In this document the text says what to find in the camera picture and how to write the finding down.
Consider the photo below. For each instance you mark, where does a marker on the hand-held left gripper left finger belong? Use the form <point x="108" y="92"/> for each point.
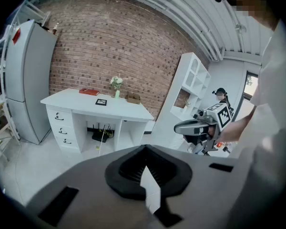
<point x="85" y="187"/>

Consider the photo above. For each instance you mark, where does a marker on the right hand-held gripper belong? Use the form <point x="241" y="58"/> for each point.
<point x="220" y="118"/>

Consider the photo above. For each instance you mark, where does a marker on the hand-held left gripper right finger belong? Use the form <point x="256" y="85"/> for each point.
<point x="205" y="187"/>

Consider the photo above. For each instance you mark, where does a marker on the black picture frame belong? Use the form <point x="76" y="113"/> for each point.
<point x="101" y="102"/>

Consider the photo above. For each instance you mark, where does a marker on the person's right forearm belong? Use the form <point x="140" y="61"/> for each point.
<point x="238" y="126"/>

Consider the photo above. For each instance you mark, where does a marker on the brown wooden organizer box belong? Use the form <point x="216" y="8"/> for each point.
<point x="133" y="99"/>

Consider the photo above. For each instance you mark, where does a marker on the white desk with drawers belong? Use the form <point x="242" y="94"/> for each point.
<point x="69" y="99"/>

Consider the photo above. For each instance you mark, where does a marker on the white bookshelf cabinet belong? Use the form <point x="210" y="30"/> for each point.
<point x="166" y="118"/>

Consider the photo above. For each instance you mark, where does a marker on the black router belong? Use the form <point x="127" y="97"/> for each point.
<point x="101" y="136"/>

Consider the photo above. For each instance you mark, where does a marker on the black-framed window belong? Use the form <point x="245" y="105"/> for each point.
<point x="249" y="92"/>

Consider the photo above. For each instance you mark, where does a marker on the white flowers in green vase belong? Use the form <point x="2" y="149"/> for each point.
<point x="116" y="85"/>

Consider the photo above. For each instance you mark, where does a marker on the person's beige shirt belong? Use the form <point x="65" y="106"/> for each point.
<point x="276" y="104"/>

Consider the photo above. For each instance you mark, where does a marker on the red book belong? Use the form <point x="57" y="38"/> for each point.
<point x="88" y="91"/>

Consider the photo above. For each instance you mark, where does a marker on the grey refrigerator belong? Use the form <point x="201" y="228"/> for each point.
<point x="31" y="80"/>

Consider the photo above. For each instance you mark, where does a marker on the white metal shelving rack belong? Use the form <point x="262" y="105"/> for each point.
<point x="4" y="56"/>

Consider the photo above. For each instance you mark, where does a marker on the bottle on refrigerator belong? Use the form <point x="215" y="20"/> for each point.
<point x="55" y="29"/>

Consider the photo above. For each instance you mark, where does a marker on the red sticker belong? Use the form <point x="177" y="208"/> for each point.
<point x="16" y="36"/>

